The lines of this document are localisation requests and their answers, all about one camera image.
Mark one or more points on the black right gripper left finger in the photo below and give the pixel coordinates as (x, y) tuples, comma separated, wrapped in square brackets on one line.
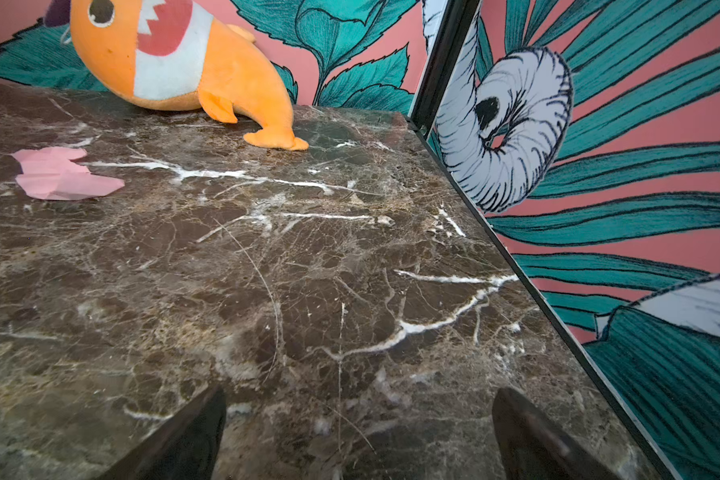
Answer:
[(186, 446)]

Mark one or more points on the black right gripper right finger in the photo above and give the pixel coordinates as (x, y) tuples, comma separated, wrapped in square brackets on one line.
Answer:
[(532, 446)]

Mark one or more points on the pink paper scrap far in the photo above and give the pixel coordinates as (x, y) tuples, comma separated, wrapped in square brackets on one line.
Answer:
[(53, 174)]

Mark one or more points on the black right corner frame post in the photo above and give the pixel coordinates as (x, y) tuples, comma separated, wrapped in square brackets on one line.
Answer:
[(445, 27)]

